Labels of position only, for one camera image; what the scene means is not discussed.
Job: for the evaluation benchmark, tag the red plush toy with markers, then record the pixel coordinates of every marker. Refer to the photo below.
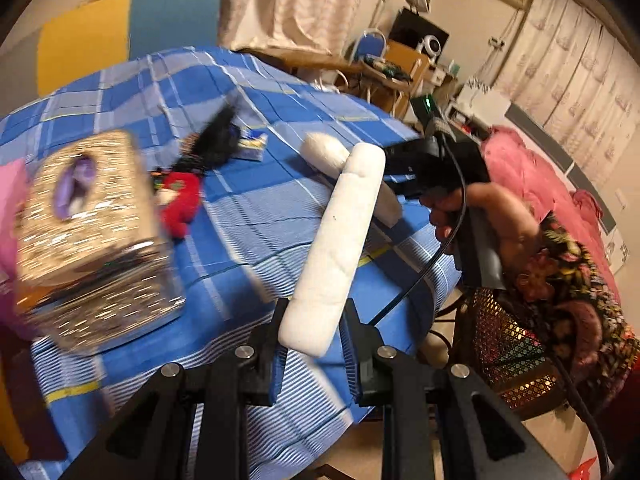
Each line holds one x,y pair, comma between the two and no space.
182,200

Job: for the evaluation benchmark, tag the black monitor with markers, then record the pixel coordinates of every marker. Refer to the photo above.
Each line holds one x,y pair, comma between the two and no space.
407,30

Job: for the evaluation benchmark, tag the blue plaid tablecloth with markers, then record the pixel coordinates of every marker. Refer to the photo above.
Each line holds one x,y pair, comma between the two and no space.
240,240

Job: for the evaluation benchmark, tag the grey yellow blue chair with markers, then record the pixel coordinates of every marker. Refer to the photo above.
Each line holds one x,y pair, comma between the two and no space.
150,20

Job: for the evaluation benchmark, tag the long white plush stick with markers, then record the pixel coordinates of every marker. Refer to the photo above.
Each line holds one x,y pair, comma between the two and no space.
320,152
335,240

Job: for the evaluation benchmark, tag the black metal mesh chair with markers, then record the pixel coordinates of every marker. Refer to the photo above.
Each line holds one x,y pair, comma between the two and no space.
505,355

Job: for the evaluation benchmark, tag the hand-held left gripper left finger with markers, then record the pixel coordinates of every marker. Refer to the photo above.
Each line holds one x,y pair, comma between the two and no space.
277,362

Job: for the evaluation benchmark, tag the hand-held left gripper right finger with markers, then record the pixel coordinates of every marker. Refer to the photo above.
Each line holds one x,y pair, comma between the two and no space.
351,355

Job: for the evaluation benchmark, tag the ornate gold tissue box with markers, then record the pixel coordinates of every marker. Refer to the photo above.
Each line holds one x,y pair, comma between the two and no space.
95,240

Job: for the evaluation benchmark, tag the pink patterned curtain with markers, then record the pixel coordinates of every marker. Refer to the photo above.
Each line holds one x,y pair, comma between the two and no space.
280,0

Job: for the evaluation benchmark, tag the blue packet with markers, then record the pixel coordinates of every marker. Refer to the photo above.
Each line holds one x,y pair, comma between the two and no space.
252,144

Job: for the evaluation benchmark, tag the person's right hand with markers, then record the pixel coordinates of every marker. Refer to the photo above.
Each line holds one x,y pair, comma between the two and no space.
505,220

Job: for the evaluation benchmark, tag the wooden desk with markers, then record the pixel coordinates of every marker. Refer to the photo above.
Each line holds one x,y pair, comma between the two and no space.
325,62

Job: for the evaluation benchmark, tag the pink blanket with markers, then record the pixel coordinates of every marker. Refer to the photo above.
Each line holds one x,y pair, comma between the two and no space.
530,175

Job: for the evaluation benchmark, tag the person's right forearm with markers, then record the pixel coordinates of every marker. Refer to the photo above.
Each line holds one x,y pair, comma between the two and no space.
575,290

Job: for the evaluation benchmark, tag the pale patterned curtain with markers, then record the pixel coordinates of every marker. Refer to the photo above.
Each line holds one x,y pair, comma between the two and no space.
575,50

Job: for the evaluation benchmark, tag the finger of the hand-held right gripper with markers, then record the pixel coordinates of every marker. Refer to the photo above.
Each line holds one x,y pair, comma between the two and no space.
412,160
412,187

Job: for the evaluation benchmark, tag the blue folding chair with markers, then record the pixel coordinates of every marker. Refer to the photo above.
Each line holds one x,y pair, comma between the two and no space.
370,45

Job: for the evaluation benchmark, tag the black feather toy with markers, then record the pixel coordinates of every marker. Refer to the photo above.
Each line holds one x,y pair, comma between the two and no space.
215,135

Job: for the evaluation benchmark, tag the small white fan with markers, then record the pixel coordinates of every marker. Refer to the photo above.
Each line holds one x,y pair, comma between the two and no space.
431,45

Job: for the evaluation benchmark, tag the pink cardboard box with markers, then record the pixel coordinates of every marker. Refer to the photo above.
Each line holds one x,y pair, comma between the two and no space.
12,220

